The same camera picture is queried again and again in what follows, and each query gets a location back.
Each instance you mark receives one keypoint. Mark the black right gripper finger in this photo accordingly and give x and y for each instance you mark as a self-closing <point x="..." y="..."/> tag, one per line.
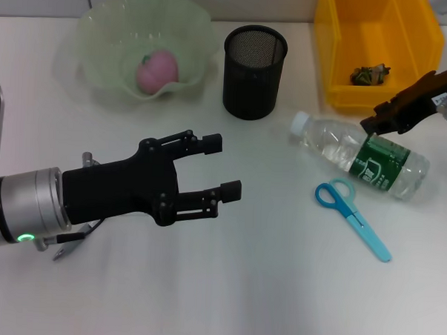
<point x="383" y="120"/>

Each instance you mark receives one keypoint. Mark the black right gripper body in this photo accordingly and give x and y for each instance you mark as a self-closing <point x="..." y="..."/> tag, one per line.
<point x="427" y="98"/>

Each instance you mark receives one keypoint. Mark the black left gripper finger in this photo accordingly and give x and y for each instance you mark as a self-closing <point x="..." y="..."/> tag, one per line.
<point x="211" y="144"/>
<point x="230" y="192"/>

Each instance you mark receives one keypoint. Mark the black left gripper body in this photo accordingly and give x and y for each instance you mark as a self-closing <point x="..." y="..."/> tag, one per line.
<point x="115" y="188"/>

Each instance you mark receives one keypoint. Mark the green plastic wrapper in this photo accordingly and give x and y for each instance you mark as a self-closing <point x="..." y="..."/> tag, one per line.
<point x="368" y="75"/>

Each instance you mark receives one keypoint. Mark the clear green-label water bottle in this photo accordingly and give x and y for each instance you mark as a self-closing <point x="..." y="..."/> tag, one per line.
<point x="332" y="144"/>

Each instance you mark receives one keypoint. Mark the pink peach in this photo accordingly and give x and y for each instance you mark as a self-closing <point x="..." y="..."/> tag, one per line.
<point x="157" y="73"/>

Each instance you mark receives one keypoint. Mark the black mesh pen holder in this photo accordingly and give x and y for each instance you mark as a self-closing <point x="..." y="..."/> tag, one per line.
<point x="251" y="87"/>

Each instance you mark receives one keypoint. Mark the grey ballpoint pen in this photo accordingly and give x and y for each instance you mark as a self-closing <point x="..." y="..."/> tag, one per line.
<point x="66" y="249"/>

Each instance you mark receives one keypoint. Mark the blue scissors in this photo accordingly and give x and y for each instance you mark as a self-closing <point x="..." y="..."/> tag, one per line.
<point x="355" y="217"/>

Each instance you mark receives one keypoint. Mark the translucent green fruit plate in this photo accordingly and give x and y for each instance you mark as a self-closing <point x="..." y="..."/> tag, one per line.
<point x="110" y="40"/>

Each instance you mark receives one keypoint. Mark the yellow plastic bin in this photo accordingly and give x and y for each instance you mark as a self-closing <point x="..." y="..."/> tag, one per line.
<point x="377" y="40"/>

